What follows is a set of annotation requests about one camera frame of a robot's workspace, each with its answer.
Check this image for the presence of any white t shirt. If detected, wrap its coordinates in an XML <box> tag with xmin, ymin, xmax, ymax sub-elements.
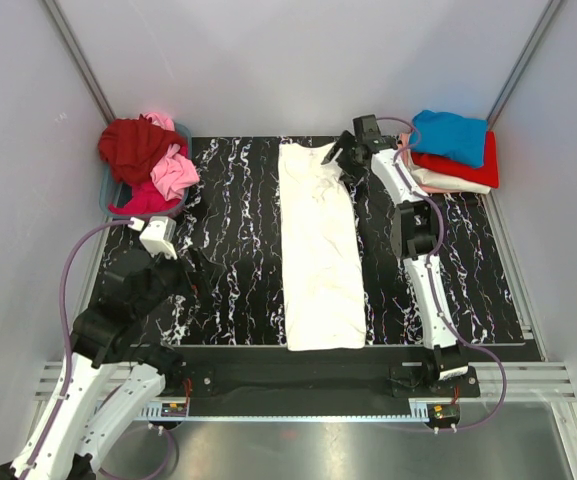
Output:
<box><xmin>278</xmin><ymin>143</ymin><xmax>366</xmax><ymax>351</ymax></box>

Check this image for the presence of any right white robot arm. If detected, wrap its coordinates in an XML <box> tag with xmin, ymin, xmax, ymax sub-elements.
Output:
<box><xmin>322</xmin><ymin>131</ymin><xmax>468</xmax><ymax>384</ymax></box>

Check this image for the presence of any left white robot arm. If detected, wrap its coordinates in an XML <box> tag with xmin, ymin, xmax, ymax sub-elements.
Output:
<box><xmin>0</xmin><ymin>248</ymin><xmax>223</xmax><ymax>479</ymax></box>

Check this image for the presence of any folded salmon pink t shirt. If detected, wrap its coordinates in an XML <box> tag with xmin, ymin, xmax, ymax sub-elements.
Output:
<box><xmin>397</xmin><ymin>133</ymin><xmax>451</xmax><ymax>193</ymax></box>

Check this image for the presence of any folded cream t shirt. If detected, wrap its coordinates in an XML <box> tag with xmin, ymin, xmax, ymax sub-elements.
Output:
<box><xmin>405</xmin><ymin>132</ymin><xmax>492</xmax><ymax>195</ymax></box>

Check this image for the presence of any magenta crumpled shirt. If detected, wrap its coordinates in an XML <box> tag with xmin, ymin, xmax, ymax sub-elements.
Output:
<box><xmin>108</xmin><ymin>181</ymin><xmax>180</xmax><ymax>217</ymax></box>

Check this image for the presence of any blue plastic laundry basket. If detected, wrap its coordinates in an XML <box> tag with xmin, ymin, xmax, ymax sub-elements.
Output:
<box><xmin>97</xmin><ymin>115</ymin><xmax>188</xmax><ymax>218</ymax></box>

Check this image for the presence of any light pink crumpled shirt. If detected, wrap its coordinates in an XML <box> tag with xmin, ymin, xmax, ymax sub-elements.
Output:
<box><xmin>145</xmin><ymin>111</ymin><xmax>202</xmax><ymax>200</ymax></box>

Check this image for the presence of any folded blue t shirt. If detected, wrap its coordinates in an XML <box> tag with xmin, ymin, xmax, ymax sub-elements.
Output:
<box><xmin>409</xmin><ymin>110</ymin><xmax>488</xmax><ymax>168</ymax></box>

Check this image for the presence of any folded red t shirt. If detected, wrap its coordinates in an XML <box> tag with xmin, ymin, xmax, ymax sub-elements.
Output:
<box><xmin>412</xmin><ymin>131</ymin><xmax>499</xmax><ymax>188</ymax></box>

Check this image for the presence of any dark red crumpled shirt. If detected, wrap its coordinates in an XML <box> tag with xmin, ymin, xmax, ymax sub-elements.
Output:
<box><xmin>98</xmin><ymin>115</ymin><xmax>188</xmax><ymax>185</ymax></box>

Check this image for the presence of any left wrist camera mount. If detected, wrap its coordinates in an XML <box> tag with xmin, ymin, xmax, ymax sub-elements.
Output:
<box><xmin>129</xmin><ymin>216</ymin><xmax>178</xmax><ymax>260</ymax></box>

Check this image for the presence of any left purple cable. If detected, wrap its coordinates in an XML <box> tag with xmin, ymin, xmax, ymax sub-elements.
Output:
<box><xmin>15</xmin><ymin>218</ymin><xmax>179</xmax><ymax>480</ymax></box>

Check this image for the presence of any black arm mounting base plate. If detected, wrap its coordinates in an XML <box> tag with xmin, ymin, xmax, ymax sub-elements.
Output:
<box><xmin>178</xmin><ymin>346</ymin><xmax>481</xmax><ymax>420</ymax></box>

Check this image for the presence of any white slotted cable duct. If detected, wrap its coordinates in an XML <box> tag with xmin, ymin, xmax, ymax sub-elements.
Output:
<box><xmin>136</xmin><ymin>398</ymin><xmax>429</xmax><ymax>423</ymax></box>

